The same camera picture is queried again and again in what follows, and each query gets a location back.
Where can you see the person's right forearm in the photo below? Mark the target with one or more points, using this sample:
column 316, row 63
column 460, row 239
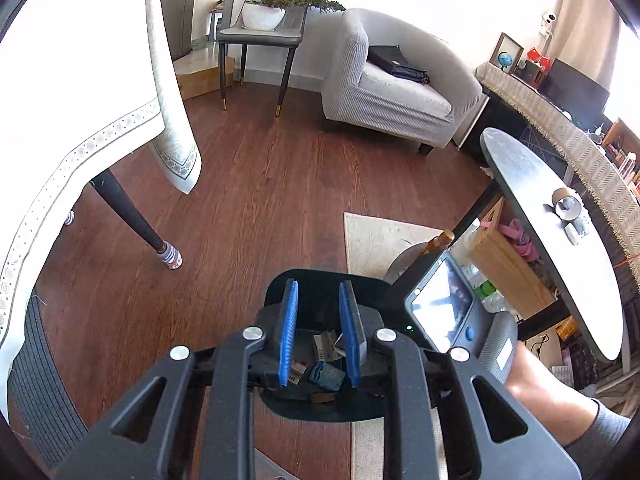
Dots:
column 545, row 400

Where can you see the beige rug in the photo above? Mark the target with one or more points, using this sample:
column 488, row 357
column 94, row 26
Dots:
column 370, row 240

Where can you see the white security camera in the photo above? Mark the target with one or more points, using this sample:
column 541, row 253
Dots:
column 550, row 20

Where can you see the pink cloth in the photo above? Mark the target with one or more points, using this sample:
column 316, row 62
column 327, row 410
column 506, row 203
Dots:
column 522, row 242

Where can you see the wooden desk organiser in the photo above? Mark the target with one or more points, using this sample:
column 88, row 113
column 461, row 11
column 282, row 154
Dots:
column 625, row 155

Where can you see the small red flags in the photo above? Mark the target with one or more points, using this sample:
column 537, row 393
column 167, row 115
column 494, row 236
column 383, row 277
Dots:
column 540, row 59

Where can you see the dark green waste bin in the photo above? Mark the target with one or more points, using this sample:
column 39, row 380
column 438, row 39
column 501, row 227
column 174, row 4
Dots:
column 320, row 305

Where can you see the brown cardboard piece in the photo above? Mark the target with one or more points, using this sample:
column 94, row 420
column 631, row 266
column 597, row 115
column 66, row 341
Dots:
column 321, row 398

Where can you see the clear plastic bottle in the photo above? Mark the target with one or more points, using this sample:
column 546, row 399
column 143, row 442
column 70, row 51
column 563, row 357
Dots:
column 484, row 290

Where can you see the wooden picture frame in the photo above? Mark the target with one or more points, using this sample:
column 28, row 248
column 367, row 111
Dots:
column 515, row 47

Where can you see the table with white tablecloth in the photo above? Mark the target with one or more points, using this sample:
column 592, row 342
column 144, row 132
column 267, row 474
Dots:
column 75, row 85

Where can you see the black handbag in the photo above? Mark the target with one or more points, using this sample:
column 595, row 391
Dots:
column 395, row 62

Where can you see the grey ribbed floor mat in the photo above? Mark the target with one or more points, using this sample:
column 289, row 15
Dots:
column 45, row 385

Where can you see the potted plant in white pot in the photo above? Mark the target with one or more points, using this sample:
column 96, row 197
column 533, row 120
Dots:
column 262, row 17

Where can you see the small blue globe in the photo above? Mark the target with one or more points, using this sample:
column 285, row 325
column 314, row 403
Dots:
column 506, row 60

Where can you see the grey dining chair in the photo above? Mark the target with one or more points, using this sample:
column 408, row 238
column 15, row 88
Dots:
column 260, row 37

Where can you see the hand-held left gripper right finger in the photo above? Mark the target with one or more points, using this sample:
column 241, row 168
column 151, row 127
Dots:
column 350, row 340

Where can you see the black monitor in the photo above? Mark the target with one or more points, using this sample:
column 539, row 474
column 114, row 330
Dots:
column 575, row 85

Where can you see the dark grey plastic wrapper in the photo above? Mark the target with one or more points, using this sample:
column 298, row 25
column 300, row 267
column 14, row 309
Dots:
column 579, row 227

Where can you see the cardboard box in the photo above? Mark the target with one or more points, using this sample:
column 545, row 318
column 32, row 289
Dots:
column 205, row 77

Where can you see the grey fabric armchair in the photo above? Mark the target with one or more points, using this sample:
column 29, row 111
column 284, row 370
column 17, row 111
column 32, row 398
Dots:
column 400, row 100

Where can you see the round grey stone table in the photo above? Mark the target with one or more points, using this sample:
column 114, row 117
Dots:
column 525, row 175

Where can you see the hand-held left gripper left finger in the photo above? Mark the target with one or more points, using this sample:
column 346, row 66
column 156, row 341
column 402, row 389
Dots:
column 287, row 340

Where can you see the black table leg with sock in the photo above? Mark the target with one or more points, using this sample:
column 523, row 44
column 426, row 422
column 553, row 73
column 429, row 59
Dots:
column 130, row 210

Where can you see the small cardboard scrap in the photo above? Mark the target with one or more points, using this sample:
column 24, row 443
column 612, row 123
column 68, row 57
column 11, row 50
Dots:
column 298, row 370

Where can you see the wooden storage box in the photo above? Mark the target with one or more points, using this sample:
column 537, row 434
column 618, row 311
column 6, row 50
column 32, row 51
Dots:
column 505, row 270

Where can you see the brown capped glass bottle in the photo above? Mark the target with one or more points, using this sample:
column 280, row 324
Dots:
column 439, row 242

